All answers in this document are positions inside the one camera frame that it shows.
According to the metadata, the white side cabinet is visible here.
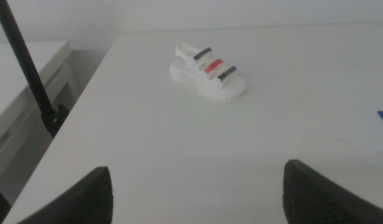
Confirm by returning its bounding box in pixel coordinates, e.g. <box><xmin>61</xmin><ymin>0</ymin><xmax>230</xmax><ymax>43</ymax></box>
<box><xmin>0</xmin><ymin>40</ymin><xmax>80</xmax><ymax>187</ymax></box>

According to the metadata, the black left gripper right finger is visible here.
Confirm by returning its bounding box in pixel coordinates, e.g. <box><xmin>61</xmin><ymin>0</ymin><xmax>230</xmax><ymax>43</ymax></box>
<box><xmin>282</xmin><ymin>159</ymin><xmax>383</xmax><ymax>224</ymax></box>

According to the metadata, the white sandal with coloured straps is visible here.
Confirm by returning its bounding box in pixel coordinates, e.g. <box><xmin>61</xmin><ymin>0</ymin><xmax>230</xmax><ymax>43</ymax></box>
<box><xmin>169</xmin><ymin>42</ymin><xmax>248</xmax><ymax>102</ymax></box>

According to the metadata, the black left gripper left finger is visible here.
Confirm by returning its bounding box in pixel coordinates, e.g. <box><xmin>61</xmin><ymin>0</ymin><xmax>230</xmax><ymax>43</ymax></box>
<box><xmin>16</xmin><ymin>166</ymin><xmax>113</xmax><ymax>224</ymax></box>

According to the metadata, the black stand pole with clamp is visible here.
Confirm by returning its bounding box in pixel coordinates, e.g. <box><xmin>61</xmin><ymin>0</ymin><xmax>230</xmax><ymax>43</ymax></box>
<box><xmin>0</xmin><ymin>0</ymin><xmax>70</xmax><ymax>138</ymax></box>

